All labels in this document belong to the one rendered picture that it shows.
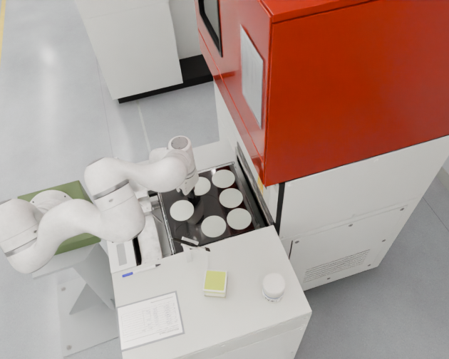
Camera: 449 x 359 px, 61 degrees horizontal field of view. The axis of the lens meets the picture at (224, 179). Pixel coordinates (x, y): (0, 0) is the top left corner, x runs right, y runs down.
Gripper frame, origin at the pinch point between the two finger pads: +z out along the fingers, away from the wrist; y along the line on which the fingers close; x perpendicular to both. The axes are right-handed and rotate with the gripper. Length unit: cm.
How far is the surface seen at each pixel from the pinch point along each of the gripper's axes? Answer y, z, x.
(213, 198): -3.8, 2.1, 8.8
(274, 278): 21, -14, 50
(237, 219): -0.1, 2.1, 22.9
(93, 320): 56, 90, -44
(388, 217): -44, 21, 76
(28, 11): -165, 91, -360
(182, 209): 7.6, 2.0, 0.6
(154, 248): 27.1, 4.0, 0.6
